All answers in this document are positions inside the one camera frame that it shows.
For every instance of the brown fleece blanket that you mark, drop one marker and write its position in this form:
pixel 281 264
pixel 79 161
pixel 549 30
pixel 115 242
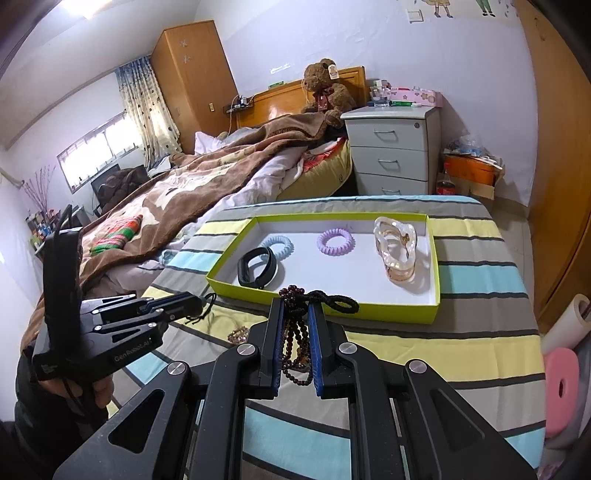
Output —
pixel 184 184

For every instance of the striped bed sheet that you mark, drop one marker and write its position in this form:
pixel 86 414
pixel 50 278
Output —
pixel 480 341

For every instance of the dark chair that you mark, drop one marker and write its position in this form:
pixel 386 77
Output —
pixel 120 184

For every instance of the yellow-green shallow box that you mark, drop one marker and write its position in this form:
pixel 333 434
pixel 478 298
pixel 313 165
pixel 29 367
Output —
pixel 351 281

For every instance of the cola bottle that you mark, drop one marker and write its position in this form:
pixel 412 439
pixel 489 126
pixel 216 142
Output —
pixel 445 184

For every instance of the person's left hand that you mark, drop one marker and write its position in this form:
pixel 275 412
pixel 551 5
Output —
pixel 101 392

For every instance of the cartoon wall sticker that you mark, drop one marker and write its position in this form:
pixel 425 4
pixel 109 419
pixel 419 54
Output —
pixel 461 5

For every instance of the brown teddy bear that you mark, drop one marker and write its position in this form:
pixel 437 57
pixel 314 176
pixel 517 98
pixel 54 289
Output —
pixel 323 87

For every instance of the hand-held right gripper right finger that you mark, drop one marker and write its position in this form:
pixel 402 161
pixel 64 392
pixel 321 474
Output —
pixel 315 355

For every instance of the white paper roll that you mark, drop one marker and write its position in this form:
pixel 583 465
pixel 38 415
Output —
pixel 565 323

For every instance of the wooden headboard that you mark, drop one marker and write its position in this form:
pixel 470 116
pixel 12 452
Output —
pixel 277 104

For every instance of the clear plastic bags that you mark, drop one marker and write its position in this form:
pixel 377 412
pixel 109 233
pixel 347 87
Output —
pixel 471 147

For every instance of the patterned curtain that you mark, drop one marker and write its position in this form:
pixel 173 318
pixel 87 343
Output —
pixel 147 115

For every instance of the pink foam roll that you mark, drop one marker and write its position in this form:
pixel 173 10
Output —
pixel 554 369

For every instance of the grey drawer nightstand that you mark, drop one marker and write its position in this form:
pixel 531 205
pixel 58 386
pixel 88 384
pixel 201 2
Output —
pixel 392 152

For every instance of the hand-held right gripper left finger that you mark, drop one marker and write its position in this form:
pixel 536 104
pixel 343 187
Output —
pixel 278 355

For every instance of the power strip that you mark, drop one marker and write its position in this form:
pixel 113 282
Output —
pixel 240 105

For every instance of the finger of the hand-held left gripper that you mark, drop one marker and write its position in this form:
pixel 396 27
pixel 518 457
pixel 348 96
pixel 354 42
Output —
pixel 180 311
pixel 115 307

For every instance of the yellow pillow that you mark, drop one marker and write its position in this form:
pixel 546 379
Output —
pixel 323 180

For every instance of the white wall switch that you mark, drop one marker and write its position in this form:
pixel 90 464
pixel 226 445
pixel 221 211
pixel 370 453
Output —
pixel 414 14

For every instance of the pink floral box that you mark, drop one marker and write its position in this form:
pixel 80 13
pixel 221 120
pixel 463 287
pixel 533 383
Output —
pixel 415 96

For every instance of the glass jar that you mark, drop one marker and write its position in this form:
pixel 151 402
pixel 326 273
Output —
pixel 379 92

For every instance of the purple flower branches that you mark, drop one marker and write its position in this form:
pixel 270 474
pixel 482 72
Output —
pixel 39 189

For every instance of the person's left forearm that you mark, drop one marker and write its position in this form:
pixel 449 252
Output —
pixel 27 443

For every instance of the clear hair claw clip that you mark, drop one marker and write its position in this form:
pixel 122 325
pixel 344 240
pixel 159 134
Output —
pixel 397 272

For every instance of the tall narrow wooden wardrobe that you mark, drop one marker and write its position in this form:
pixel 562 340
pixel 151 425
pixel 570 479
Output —
pixel 194 83

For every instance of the black wristband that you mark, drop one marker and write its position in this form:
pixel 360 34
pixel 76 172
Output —
pixel 244 277

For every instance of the large wooden wardrobe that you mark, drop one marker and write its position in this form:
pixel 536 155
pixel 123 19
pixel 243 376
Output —
pixel 558 184

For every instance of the orange box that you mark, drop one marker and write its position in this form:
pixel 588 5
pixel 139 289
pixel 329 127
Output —
pixel 471 170

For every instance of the window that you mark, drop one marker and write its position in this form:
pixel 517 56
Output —
pixel 97 152

